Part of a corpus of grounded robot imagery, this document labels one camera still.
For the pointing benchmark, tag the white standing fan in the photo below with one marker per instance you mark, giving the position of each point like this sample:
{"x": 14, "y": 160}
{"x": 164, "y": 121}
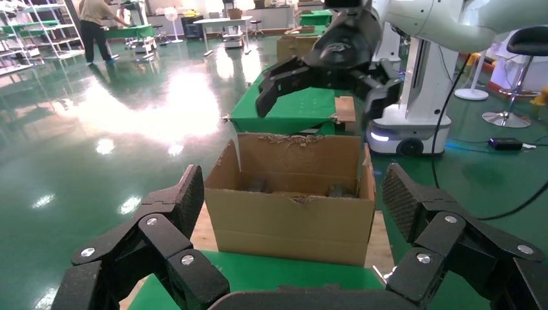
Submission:
{"x": 172, "y": 15}

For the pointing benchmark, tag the black foam insert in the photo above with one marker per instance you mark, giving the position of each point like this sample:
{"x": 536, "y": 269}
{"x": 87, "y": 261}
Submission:
{"x": 342, "y": 191}

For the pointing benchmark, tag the large open cardboard carton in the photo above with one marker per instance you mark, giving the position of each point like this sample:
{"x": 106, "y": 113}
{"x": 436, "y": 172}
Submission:
{"x": 291, "y": 222}

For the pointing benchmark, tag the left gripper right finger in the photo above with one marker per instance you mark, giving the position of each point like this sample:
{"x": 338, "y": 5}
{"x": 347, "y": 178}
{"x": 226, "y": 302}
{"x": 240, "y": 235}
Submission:
{"x": 449, "y": 248}

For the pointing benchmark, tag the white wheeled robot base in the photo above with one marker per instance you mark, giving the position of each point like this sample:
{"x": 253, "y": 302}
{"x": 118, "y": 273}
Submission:
{"x": 424, "y": 85}

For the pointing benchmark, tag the background cardboard carton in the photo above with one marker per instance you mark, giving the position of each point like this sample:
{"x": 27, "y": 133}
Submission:
{"x": 295, "y": 49}

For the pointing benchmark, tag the small wooden board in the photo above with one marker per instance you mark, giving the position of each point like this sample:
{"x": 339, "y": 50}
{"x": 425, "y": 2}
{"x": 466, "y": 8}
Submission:
{"x": 345, "y": 111}

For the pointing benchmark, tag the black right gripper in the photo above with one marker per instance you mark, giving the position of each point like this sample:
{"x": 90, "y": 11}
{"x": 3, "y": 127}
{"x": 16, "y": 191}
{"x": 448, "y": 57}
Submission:
{"x": 347, "y": 38}

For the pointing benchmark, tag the silver binder clip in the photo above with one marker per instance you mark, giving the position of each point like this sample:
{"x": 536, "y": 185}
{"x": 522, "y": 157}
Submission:
{"x": 335, "y": 119}
{"x": 225, "y": 119}

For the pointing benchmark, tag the large green table cloth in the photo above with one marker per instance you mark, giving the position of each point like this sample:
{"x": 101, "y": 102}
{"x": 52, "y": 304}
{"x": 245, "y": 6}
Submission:
{"x": 257, "y": 274}

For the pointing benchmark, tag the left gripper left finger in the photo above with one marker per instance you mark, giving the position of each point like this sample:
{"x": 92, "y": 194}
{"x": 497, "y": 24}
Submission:
{"x": 162, "y": 239}

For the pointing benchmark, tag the green covered background table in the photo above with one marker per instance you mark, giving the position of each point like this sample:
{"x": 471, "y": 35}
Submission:
{"x": 132, "y": 32}

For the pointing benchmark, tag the white metal shelf rack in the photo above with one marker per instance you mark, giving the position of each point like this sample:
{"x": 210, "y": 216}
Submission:
{"x": 38, "y": 30}

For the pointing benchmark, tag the white background table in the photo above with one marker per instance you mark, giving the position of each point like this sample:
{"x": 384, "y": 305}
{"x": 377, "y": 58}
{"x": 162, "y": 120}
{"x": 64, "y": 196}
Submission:
{"x": 222, "y": 20}

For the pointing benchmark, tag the black stool chrome base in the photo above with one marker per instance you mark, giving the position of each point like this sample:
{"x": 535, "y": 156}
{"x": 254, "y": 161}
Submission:
{"x": 528, "y": 40}

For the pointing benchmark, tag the white round floor stand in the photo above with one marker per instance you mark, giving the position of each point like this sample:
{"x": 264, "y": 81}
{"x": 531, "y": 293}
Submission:
{"x": 471, "y": 94}

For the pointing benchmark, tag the yellow object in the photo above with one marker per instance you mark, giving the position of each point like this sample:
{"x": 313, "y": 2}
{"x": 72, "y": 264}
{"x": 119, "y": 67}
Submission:
{"x": 540, "y": 96}

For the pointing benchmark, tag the black power adapter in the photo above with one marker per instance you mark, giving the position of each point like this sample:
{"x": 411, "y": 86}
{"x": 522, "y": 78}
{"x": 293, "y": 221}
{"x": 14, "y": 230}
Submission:
{"x": 505, "y": 143}

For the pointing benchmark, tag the person in beige shirt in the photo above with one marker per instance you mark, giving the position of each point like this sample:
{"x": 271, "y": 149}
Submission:
{"x": 96, "y": 25}

